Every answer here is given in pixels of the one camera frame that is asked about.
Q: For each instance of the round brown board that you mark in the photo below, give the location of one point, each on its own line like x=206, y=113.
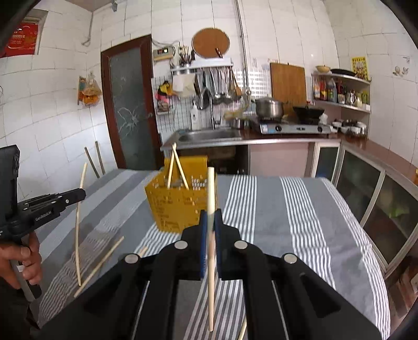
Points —
x=210, y=42

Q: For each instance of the person's left hand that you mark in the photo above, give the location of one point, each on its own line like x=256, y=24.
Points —
x=29, y=261

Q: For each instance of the group of small bowls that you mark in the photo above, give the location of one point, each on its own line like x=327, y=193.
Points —
x=351, y=127

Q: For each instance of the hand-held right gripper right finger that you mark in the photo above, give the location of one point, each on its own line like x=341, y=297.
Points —
x=218, y=248

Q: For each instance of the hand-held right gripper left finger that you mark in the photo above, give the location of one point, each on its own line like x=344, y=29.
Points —
x=203, y=248

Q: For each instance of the glass door kitchen cabinets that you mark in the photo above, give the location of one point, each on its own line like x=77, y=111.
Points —
x=365, y=189

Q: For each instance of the chopstick holder with chopsticks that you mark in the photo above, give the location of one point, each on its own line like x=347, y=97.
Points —
x=186, y=57

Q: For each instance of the beige bowl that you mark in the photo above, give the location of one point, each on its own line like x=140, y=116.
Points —
x=322, y=68

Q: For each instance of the white hanging cloth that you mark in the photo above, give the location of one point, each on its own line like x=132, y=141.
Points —
x=183, y=85

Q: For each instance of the light wooden chopstick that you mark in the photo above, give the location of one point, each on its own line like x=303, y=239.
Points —
x=143, y=251
x=98, y=268
x=242, y=330
x=181, y=170
x=76, y=235
x=171, y=166
x=211, y=193

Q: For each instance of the gas stove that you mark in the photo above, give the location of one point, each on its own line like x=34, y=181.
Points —
x=294, y=128

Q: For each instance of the dark framed glass door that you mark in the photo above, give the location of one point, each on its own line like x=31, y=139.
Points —
x=130, y=98

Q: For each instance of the hanging plastic bag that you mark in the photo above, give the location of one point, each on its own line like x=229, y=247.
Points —
x=89, y=91

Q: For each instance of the black wok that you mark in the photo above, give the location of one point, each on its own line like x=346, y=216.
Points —
x=308, y=112

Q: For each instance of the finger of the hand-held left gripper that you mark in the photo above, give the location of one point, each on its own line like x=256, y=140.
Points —
x=68, y=196

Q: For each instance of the yellow paper decoration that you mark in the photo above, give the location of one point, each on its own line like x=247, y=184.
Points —
x=359, y=68

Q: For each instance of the wooden stick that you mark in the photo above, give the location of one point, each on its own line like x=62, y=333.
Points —
x=100, y=158
x=92, y=162

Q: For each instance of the steel faucet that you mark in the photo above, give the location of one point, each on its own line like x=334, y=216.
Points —
x=209, y=98

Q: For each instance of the grey white striped tablecloth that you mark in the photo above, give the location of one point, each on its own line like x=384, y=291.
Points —
x=277, y=212

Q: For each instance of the black pan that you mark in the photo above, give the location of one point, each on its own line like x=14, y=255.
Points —
x=343, y=72

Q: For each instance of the red wall poster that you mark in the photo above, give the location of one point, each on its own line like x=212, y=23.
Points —
x=21, y=39

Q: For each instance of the white corner shelf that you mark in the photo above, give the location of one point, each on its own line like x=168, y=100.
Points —
x=346, y=106

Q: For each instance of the wooden cutting board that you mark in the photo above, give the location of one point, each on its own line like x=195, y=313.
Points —
x=287, y=81

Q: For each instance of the row of condiment bottles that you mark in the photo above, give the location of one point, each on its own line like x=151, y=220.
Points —
x=329, y=91

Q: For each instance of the white wall control box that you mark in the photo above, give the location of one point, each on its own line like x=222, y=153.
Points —
x=163, y=53

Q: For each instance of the yellow perforated utensil basket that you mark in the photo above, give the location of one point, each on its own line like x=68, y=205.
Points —
x=169, y=209

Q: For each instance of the white wall rack shelf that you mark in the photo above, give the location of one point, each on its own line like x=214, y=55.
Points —
x=202, y=65

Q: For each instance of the white soap bottle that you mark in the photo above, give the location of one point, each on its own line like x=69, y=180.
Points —
x=195, y=117

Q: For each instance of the metal wall pipe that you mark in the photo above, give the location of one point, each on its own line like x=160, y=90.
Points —
x=243, y=49

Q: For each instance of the steel cooking pot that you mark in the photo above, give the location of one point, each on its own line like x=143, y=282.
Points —
x=269, y=108

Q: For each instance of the stainless steel sink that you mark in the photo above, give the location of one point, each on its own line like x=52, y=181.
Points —
x=209, y=134

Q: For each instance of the row of hanging kitchen utensils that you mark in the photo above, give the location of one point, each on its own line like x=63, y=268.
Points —
x=218, y=85

